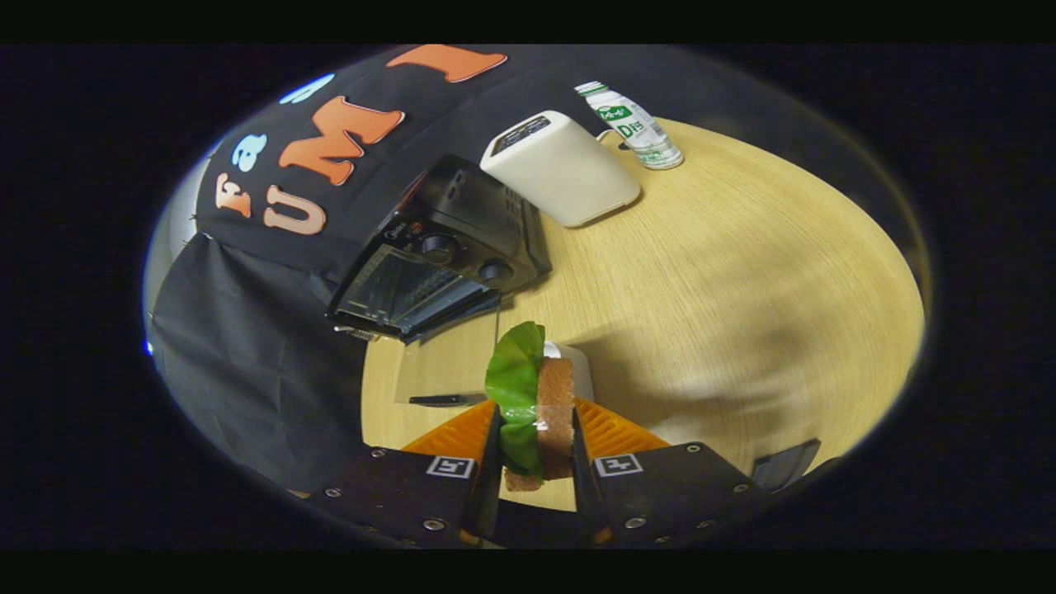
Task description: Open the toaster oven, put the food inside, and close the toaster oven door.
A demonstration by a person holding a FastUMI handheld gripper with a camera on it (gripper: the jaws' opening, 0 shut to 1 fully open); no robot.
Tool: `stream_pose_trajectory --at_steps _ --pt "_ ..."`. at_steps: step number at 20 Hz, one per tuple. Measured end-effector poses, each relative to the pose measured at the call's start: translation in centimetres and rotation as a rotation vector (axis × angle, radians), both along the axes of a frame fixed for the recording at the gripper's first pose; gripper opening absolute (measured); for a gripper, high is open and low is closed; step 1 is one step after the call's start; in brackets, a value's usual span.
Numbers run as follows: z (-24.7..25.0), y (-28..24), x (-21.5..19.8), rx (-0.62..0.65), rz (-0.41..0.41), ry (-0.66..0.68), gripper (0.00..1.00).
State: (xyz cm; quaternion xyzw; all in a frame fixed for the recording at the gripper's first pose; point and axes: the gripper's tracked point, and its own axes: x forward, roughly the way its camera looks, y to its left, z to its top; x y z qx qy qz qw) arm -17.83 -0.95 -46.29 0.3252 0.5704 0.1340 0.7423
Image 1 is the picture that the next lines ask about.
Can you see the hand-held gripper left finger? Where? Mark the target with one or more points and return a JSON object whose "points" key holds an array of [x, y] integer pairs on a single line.
{"points": [[492, 478]]}

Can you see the white plastic dish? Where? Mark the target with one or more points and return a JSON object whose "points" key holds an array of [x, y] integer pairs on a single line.
{"points": [[582, 375]]}

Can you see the dark flat object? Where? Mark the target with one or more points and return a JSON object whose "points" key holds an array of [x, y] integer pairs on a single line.
{"points": [[784, 466]]}

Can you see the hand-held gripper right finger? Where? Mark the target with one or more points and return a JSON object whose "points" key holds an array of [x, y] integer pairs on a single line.
{"points": [[582, 487]]}

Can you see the white bottle green label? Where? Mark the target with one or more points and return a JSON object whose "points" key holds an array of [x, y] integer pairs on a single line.
{"points": [[635, 128]]}

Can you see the sandwich with lettuce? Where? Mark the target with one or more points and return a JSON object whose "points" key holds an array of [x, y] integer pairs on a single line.
{"points": [[554, 412]]}

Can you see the black toaster oven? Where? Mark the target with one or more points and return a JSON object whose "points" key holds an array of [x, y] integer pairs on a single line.
{"points": [[462, 223]]}

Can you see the white pop-up toaster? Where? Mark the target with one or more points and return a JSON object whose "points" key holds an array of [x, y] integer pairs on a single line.
{"points": [[561, 169]]}

